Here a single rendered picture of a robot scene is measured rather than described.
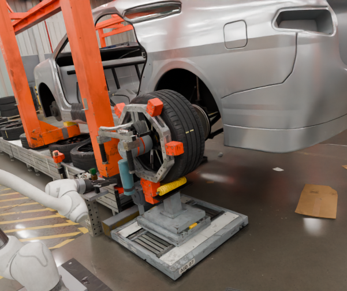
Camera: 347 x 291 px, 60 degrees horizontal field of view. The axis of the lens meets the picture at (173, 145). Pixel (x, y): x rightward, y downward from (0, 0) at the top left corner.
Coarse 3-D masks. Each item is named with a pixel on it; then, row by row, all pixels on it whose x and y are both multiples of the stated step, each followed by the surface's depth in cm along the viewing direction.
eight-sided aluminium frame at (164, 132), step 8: (136, 104) 207; (128, 112) 215; (144, 112) 193; (120, 120) 219; (128, 120) 221; (152, 120) 189; (160, 120) 191; (160, 128) 187; (168, 128) 189; (160, 136) 188; (168, 136) 189; (136, 160) 228; (168, 160) 191; (136, 168) 224; (160, 168) 199; (168, 168) 199; (144, 176) 218; (152, 176) 210; (160, 176) 202
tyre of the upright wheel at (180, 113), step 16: (144, 96) 203; (160, 96) 200; (176, 96) 204; (176, 112) 193; (192, 112) 200; (176, 128) 188; (192, 128) 196; (192, 144) 196; (176, 160) 197; (192, 160) 202; (176, 176) 204
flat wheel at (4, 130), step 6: (6, 126) 623; (12, 126) 635; (18, 126) 598; (6, 132) 592; (12, 132) 592; (18, 132) 595; (24, 132) 601; (6, 138) 598; (12, 138) 595; (18, 138) 597
